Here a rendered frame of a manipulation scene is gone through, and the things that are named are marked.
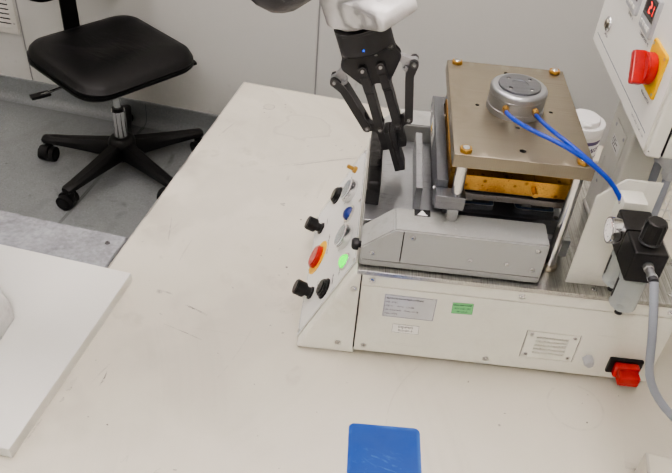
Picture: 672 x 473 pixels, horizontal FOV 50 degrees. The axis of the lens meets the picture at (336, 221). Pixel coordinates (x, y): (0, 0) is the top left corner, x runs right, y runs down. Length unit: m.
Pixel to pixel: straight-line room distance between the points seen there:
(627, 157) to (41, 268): 0.92
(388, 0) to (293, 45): 1.79
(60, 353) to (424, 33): 1.80
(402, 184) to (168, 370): 0.45
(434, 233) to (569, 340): 0.28
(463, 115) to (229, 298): 0.49
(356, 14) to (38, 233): 0.73
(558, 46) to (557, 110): 1.50
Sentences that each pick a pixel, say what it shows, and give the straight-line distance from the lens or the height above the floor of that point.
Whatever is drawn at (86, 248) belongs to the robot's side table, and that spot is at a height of 0.75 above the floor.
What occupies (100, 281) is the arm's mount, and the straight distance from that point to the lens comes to 1.25.
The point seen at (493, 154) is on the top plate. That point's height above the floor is 1.11.
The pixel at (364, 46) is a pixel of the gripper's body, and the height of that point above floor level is 1.20.
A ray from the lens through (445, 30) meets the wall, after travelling 2.58.
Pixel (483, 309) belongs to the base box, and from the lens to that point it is 1.07.
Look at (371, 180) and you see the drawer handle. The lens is 1.04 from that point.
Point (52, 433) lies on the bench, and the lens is 1.09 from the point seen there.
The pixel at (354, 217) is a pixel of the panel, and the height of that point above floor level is 0.91.
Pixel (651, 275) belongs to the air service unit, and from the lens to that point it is 0.90.
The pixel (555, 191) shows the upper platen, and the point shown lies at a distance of 1.03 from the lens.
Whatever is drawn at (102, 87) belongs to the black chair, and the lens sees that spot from 2.41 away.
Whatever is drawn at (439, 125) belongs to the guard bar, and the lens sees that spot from 1.10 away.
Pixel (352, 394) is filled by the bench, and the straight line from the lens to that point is 1.09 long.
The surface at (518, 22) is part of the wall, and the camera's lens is 2.55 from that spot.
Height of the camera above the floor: 1.61
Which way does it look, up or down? 39 degrees down
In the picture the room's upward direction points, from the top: 5 degrees clockwise
